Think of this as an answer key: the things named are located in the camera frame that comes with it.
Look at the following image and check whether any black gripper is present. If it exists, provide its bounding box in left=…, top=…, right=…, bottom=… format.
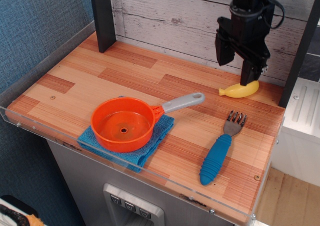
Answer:
left=215, top=8, right=271, bottom=86

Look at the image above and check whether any yellow toy banana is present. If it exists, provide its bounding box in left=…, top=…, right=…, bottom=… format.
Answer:
left=218, top=81, right=260, bottom=98

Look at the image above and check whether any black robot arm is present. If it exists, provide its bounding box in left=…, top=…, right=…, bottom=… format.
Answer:
left=215, top=0, right=275, bottom=86

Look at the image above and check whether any white ribbed appliance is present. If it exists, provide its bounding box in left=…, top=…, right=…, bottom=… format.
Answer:
left=271, top=78, right=320, bottom=186

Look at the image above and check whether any blue folded cloth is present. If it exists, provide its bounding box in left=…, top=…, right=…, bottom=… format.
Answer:
left=77, top=115, right=174, bottom=172

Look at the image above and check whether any grey toy fridge cabinet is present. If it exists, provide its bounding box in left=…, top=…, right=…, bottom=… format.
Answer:
left=48, top=141, right=231, bottom=225

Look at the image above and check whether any silver dispenser button panel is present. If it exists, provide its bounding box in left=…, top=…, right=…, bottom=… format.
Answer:
left=103, top=183, right=165, bottom=225

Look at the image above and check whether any orange sponge item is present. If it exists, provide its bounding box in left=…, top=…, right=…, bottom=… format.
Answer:
left=26, top=214, right=46, bottom=226

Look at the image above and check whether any black right upright post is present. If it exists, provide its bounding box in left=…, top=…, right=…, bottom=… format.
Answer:
left=278, top=0, right=320, bottom=108

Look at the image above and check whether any black upright post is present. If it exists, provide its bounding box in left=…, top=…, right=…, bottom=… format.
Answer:
left=278, top=0, right=320, bottom=108
left=91, top=0, right=117, bottom=53

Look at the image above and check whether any fork with blue handle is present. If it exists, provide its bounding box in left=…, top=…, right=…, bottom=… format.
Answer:
left=199, top=111, right=247, bottom=185

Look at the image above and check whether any orange pot with grey handle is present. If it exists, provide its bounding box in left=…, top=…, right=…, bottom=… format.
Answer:
left=90, top=92, right=205, bottom=153

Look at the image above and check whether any black left upright post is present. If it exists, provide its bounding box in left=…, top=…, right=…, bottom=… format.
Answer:
left=91, top=0, right=117, bottom=53

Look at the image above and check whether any clear acrylic guard rail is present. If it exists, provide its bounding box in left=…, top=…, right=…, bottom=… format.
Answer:
left=0, top=20, right=286, bottom=224

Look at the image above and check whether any black hose at corner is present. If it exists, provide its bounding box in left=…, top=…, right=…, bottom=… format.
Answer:
left=0, top=203, right=32, bottom=226

